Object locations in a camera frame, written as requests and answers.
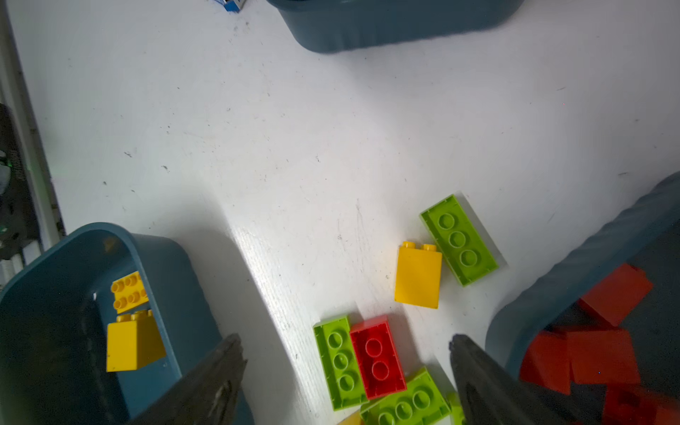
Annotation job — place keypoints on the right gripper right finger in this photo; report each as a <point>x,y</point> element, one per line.
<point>488,395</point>

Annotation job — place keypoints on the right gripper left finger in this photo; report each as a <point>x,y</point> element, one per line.
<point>210,394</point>

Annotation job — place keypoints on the green lego brick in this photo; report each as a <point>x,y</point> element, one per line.
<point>464,251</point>
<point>420,403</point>
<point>339,363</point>

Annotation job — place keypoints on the small yellow lego brick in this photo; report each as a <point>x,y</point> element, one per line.
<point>133,342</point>

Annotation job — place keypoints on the red lego brick joined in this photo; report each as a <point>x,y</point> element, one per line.
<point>602,357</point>

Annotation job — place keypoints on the red lego brick large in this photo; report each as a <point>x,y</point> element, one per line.
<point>637,405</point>

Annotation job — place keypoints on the long yellow lego brick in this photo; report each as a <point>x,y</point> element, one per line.
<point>129,293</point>

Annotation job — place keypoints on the yellow lego brick front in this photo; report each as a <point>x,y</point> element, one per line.
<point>353,419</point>

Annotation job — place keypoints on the red lego brick back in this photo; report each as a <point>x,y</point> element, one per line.
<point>616,296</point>

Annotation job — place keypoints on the green lego brick back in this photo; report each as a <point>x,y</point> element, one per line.
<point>464,251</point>

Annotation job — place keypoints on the small green lego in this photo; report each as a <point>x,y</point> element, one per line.
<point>457,414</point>

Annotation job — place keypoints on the teal bin front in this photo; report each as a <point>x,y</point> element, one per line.
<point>54,316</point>

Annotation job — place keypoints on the teal bin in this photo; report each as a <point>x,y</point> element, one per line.
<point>645,236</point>
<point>54,316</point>
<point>329,26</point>

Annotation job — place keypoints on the teal bin back right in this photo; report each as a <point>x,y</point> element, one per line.
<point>645,236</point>

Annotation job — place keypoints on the teal bin back left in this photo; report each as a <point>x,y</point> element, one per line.
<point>329,26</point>

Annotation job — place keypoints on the marker pen box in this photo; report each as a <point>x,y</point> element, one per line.
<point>234,6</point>

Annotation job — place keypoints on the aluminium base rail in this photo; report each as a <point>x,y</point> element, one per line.
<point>35,225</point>

